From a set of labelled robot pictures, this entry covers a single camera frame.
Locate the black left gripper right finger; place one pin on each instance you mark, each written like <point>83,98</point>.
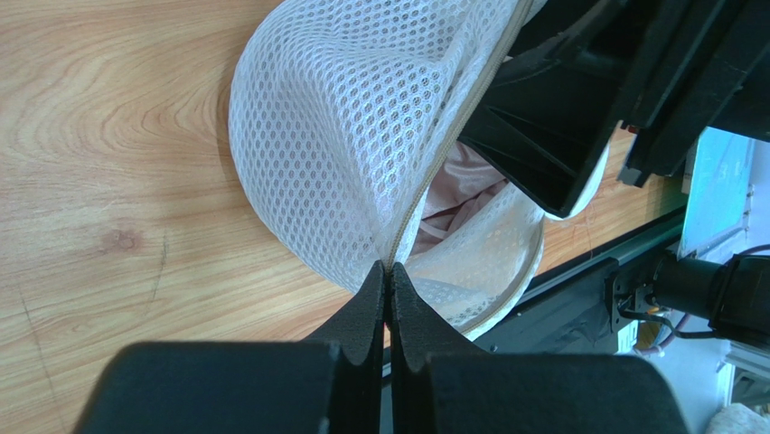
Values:
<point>443,383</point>

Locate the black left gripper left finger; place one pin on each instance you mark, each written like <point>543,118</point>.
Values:
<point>329,382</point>

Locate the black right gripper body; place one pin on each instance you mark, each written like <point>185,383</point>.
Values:
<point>665,70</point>

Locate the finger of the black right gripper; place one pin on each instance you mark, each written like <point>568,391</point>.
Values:
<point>541,132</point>

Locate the pink satin cloth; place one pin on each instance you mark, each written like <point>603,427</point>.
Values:
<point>463,185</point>

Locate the beige-trimmed white mesh bag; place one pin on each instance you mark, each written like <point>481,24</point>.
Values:
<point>343,113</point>

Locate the teal folder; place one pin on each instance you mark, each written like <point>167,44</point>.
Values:
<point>717,180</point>

